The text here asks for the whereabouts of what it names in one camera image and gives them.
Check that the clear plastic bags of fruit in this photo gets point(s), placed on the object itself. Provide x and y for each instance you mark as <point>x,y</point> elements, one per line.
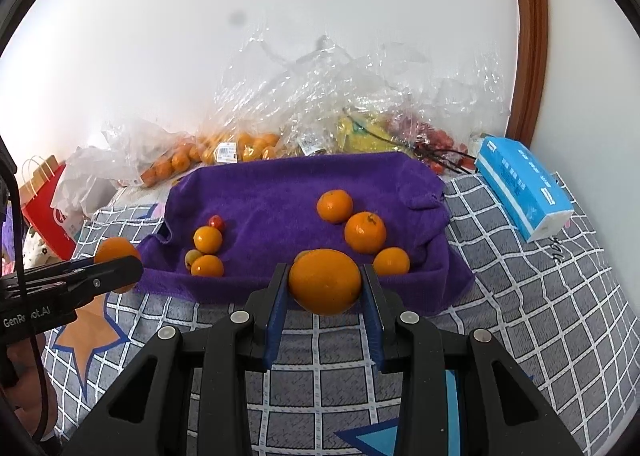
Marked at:
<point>325,86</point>

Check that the clear bag of oranges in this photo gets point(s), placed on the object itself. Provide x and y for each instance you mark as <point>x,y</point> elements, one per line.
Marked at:
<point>170,163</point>
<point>250,146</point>

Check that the brown wooden door frame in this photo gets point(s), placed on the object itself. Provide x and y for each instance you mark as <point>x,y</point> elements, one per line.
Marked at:
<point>530,36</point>

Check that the pack of red tomatoes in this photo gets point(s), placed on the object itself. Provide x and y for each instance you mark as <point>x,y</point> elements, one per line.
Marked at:
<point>440,141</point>

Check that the yellow fruit in clear wrap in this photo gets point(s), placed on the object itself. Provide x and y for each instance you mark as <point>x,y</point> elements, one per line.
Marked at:
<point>360,136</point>

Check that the small yellow-green citrus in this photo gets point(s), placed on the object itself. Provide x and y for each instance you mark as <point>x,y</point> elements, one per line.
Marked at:
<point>191,258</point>

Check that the person's left hand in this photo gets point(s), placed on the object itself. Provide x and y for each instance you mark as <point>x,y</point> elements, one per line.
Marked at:
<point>27,386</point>

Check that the purple cloth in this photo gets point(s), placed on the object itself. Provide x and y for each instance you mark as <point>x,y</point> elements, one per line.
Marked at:
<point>5,241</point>

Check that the white plastic bag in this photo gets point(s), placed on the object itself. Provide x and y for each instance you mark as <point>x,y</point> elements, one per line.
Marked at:
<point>85,176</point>

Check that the purple towel covered tray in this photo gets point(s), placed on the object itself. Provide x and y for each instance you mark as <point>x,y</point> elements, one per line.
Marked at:
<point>280,196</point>

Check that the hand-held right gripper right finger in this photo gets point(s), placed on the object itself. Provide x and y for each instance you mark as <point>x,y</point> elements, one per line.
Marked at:
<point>372,321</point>

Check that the red paper shopping bag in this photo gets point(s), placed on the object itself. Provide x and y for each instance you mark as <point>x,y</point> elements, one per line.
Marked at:
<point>45,216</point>

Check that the grey checked star blanket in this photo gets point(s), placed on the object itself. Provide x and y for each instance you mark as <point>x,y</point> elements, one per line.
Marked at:
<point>500,311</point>

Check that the mandarin orange with dark stem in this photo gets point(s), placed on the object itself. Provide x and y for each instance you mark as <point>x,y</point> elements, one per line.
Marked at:
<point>365,232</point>

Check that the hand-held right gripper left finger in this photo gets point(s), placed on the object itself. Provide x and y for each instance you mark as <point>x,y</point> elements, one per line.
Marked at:
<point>275,316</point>

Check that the red cherry tomato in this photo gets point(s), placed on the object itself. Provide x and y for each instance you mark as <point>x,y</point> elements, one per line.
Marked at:
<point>216,222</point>

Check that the small orange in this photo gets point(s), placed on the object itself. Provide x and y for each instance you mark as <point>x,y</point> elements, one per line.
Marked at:
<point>334,206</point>
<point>207,239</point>
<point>300,257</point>
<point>391,261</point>
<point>207,266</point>

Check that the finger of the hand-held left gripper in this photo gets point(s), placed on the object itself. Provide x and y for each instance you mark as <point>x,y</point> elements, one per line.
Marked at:
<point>60,269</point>
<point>85,286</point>

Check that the white spotted cloth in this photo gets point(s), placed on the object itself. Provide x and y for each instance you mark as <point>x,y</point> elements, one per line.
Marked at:
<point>37,248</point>

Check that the pale printed cloth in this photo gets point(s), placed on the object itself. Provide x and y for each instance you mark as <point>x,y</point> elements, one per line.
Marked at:
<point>140,197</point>

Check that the blue tissue pack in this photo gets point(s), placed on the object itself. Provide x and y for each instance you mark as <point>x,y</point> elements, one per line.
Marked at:
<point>520,186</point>

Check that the large orange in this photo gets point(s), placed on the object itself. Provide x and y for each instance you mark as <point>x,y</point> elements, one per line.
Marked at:
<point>325,281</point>

